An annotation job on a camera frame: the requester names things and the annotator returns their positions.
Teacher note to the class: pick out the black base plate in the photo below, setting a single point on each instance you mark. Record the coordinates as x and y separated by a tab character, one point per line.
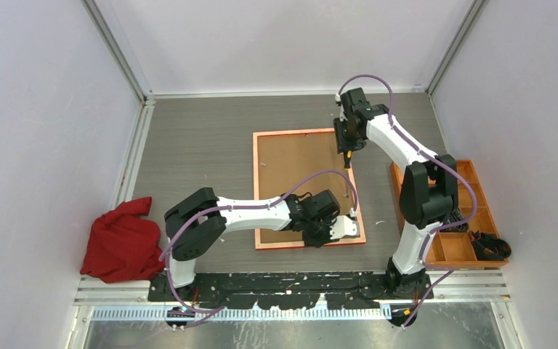
291	291

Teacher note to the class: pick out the white slotted cable duct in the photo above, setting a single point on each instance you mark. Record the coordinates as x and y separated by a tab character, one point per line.
167	313

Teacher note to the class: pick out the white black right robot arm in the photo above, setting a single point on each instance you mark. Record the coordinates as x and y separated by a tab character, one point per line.
428	193

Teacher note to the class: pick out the dark rolled tie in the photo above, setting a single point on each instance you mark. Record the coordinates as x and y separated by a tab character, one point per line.
456	216

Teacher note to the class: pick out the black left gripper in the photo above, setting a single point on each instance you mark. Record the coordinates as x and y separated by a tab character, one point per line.
319	243

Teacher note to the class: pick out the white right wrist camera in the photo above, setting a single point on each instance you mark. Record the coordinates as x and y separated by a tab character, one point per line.
338	102

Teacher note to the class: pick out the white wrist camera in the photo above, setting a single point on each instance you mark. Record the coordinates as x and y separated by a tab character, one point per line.
338	102
345	226

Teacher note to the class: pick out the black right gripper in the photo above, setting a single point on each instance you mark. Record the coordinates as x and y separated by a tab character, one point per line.
343	145

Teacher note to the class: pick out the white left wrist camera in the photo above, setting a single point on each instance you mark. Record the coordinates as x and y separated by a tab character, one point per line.
345	226

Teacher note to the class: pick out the orange compartment tray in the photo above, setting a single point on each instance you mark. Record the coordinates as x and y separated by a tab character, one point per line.
454	249

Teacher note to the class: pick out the red picture frame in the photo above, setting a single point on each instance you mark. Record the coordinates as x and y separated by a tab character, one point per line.
281	159

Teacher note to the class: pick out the red cloth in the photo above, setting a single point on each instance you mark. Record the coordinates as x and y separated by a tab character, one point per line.
123	244

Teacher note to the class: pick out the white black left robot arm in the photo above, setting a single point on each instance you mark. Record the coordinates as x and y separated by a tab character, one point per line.
194	224

